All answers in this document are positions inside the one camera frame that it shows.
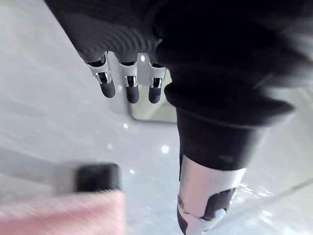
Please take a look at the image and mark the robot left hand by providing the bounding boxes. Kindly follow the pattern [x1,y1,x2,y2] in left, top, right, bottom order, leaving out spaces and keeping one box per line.
[44,0,313,235]

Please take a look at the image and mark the black towel bar bracket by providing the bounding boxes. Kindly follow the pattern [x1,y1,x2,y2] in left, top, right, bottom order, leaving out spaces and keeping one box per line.
[75,162,123,193]

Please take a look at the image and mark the wall mirror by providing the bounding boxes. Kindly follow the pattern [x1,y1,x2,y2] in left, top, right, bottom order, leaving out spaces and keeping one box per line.
[127,73,178,124]

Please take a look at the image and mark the pink towel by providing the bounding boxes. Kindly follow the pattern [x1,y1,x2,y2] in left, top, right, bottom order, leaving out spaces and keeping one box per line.
[0,172,127,235]

